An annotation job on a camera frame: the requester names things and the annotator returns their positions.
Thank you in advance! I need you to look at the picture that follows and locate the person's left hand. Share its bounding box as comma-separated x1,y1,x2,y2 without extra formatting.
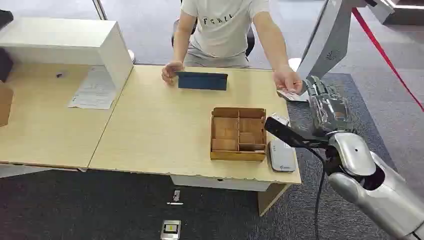
272,67,304,96

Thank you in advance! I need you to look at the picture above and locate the person's right hand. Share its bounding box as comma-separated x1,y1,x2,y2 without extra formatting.
161,60,185,87

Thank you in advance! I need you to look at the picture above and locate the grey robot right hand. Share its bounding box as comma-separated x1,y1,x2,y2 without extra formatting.
302,75,356,137

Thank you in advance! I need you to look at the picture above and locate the pale printed card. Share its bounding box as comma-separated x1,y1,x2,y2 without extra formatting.
276,89,310,103

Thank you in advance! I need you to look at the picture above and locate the dark blue card stand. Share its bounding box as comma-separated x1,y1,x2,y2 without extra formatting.
175,71,229,92

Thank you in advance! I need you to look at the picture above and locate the black office chair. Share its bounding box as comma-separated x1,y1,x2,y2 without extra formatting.
170,17,256,58

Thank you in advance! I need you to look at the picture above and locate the silver slanted panel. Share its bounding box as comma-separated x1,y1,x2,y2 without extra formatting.
296,0,354,81

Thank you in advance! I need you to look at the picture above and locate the pale wooden desk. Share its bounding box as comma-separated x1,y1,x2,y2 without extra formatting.
0,62,134,173
87,64,303,218

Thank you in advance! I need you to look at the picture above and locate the person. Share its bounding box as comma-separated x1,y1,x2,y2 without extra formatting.
180,0,271,69

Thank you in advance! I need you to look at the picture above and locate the grey card reader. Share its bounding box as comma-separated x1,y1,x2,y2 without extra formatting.
267,138,298,173

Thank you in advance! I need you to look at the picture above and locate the red floor tape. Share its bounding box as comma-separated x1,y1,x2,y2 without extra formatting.
351,7,424,113

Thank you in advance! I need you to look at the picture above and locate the printed paper sheet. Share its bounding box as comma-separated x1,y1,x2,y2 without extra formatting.
67,65,118,111

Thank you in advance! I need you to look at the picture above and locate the wooden compartment box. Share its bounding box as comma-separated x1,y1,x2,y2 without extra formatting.
209,106,268,163

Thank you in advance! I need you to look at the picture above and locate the metal stand leg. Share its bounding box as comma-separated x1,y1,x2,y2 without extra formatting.
91,0,109,21

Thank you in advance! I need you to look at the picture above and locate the white box shelf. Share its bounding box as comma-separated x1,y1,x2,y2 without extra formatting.
0,17,134,91

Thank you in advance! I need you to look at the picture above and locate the dark cabinet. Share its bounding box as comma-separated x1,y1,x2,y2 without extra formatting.
365,0,424,26

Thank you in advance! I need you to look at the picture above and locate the small white floor marker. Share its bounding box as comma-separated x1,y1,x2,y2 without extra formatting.
166,189,184,207

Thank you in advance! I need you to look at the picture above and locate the steel floor socket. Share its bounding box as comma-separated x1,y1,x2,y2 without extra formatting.
160,219,182,240

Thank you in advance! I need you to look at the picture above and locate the black device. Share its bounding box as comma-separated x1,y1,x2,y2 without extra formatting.
0,9,15,84

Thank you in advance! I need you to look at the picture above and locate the brown cardboard box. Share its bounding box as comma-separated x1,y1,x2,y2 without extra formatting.
0,82,15,128

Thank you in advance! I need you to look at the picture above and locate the black cable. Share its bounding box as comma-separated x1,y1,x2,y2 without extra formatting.
306,145,328,240

